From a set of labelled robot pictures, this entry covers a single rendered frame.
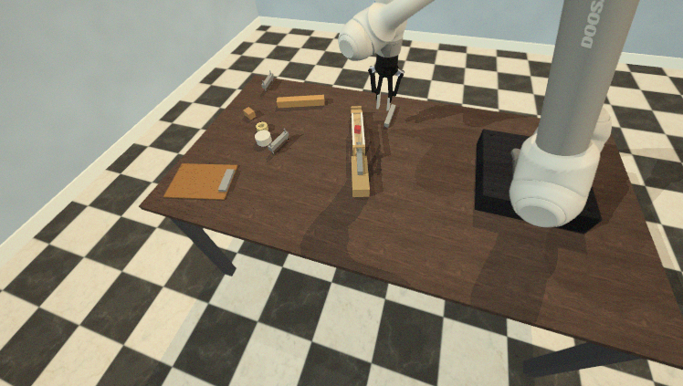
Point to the brown clipboard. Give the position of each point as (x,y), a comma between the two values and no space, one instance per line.
(201,181)

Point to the cream short cylinder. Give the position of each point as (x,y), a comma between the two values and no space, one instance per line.
(263,138)

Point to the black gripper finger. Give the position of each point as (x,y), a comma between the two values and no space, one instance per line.
(377,90)
(391,93)

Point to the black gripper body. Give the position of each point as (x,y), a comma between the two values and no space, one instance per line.
(386,63)

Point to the small brown cube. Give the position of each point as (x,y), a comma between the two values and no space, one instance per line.
(249,113)

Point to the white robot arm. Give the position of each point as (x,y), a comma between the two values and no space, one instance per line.
(555,170)

